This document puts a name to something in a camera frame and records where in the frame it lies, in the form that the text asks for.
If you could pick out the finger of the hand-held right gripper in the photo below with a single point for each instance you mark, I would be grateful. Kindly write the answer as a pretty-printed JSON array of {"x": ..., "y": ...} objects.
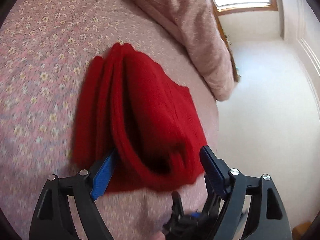
[
  {"x": 211, "y": 205},
  {"x": 178, "y": 205}
]

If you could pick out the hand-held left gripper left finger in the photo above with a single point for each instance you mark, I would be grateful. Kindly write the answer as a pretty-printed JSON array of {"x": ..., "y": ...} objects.
[{"x": 103, "y": 177}]

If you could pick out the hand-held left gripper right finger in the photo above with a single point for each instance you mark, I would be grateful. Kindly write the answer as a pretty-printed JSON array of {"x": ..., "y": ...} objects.
[{"x": 213, "y": 172}]

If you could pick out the red knit cardigan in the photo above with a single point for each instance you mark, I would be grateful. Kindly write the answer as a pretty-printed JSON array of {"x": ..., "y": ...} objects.
[{"x": 140, "y": 120}]

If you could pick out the white door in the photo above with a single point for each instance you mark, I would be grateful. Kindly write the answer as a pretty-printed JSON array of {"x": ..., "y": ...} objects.
[{"x": 310, "y": 62}]

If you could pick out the pink quilt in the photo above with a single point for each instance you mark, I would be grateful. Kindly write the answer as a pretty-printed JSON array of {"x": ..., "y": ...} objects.
[{"x": 190, "y": 25}]

